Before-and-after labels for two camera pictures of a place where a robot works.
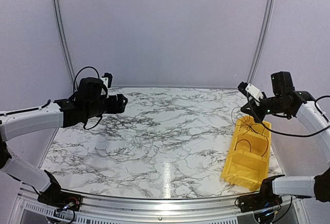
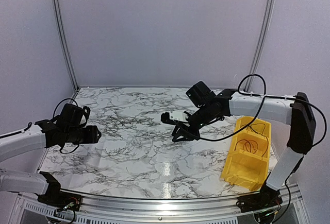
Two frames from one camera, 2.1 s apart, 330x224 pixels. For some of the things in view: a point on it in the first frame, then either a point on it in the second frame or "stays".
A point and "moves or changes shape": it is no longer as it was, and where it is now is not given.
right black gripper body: [276, 106] -> [205, 115]
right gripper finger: [250, 107] -> [178, 133]
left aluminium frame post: [63, 37] stays
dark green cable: [240, 125] moves or changes shape
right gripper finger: [258, 117] -> [190, 133]
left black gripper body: [96, 107] -> [73, 136]
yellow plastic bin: [247, 162] stays
